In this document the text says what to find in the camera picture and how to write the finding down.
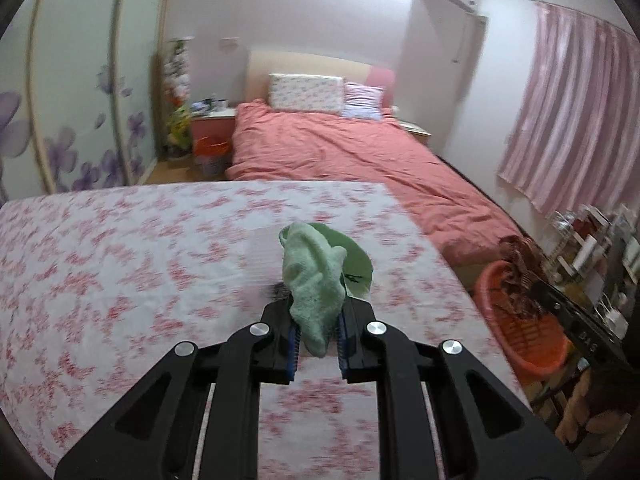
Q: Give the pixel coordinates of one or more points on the orange plastic laundry basket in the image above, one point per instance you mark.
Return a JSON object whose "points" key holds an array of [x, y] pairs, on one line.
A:
{"points": [[535, 349]]}

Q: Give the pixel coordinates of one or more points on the brown striped cloth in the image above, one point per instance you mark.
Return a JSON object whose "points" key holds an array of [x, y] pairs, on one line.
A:
{"points": [[523, 260]]}

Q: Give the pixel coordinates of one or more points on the hanging plush toys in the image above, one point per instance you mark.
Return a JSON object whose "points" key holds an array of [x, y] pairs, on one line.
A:
{"points": [[177, 92]]}

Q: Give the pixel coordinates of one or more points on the right nightstand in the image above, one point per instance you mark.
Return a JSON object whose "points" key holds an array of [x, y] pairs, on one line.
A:
{"points": [[417, 132]]}

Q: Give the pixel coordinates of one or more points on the green plastic plate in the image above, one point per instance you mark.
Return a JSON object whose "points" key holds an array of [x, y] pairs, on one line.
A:
{"points": [[357, 265]]}

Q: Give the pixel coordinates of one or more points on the pink left nightstand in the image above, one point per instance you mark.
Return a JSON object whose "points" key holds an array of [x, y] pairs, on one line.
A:
{"points": [[220, 124]]}

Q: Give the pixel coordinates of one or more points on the green fuzzy sock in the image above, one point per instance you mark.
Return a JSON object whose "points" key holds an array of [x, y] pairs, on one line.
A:
{"points": [[312, 271]]}

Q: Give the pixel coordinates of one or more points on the red trash bin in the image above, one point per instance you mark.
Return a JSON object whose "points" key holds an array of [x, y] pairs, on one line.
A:
{"points": [[212, 155]]}

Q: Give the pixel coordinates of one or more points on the floral sliding wardrobe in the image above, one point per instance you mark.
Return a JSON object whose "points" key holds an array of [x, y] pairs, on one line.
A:
{"points": [[77, 95]]}

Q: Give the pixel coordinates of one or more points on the floral white pillow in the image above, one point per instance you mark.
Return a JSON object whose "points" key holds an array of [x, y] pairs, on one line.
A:
{"points": [[306, 93]]}

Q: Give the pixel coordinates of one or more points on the pink striped pillow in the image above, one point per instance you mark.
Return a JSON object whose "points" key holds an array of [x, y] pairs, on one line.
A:
{"points": [[362, 101]]}

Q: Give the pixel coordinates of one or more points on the cluttered desk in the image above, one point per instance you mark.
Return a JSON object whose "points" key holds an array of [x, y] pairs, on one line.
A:
{"points": [[595, 261]]}

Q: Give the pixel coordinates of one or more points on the coral red duvet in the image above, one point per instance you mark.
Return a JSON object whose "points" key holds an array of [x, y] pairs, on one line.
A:
{"points": [[463, 224]]}

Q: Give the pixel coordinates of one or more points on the pink floral tablecloth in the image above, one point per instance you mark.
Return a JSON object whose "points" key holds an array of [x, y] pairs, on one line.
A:
{"points": [[97, 286]]}

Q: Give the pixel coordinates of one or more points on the beige pink headboard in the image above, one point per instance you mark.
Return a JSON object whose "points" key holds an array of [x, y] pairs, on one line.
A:
{"points": [[261, 63]]}

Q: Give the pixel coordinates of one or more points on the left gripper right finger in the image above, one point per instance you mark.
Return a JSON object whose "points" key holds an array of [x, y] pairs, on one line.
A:
{"points": [[441, 412]]}

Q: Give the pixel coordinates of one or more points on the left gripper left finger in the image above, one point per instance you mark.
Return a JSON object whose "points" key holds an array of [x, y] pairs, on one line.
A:
{"points": [[195, 410]]}

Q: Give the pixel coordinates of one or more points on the pink striped curtain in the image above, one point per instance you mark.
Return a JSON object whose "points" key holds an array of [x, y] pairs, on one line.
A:
{"points": [[576, 139]]}

